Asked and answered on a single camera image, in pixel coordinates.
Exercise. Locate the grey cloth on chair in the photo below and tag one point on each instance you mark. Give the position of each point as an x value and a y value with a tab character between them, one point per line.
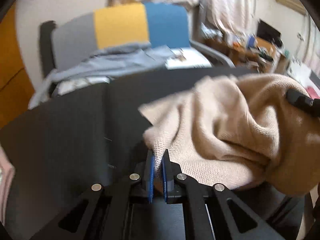
111	62

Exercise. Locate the folded white pink clothes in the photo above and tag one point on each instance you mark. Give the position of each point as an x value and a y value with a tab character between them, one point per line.
7	175

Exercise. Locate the cluttered wooden desk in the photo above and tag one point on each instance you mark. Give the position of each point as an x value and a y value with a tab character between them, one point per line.
251	52

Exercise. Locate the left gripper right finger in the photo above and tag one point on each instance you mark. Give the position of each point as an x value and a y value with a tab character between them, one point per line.
173	189

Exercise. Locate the black monitor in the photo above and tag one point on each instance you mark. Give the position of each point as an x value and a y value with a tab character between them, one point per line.
267	32

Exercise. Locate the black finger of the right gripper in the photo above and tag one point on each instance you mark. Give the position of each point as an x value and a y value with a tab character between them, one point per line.
303	102

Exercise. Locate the beige knit sweater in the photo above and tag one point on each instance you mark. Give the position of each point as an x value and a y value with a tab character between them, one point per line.
237	131

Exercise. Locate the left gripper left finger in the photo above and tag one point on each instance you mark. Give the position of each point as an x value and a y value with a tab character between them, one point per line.
150	173

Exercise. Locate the orange wooden cabinet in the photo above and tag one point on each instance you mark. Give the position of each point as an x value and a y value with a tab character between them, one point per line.
16	87

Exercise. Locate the grey yellow blue chair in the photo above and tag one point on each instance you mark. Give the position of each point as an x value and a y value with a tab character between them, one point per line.
66	45

